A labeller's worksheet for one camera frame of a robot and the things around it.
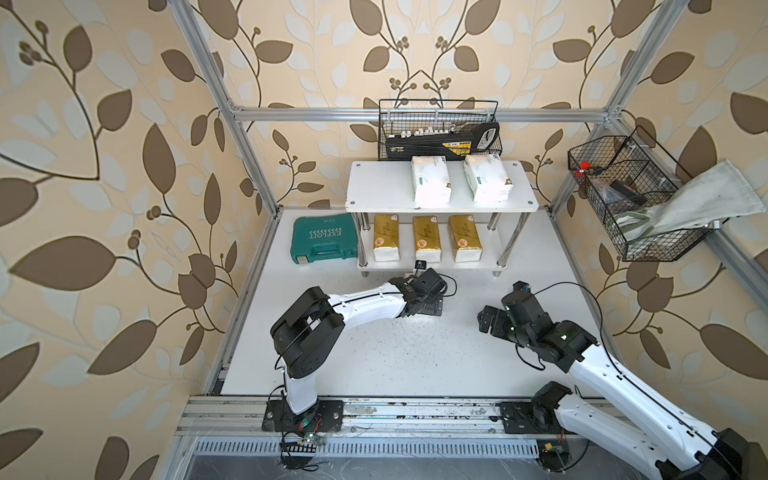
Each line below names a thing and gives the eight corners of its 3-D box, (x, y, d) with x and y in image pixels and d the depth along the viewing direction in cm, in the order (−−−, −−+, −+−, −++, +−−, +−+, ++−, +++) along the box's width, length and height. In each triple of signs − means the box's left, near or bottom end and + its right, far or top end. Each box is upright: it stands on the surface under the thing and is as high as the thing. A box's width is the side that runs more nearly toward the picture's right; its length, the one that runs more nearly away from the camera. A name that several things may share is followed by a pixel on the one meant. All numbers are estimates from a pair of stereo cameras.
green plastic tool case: (292, 266, 106) (287, 256, 101) (298, 227, 118) (294, 216, 113) (357, 260, 107) (355, 250, 103) (356, 222, 119) (354, 212, 115)
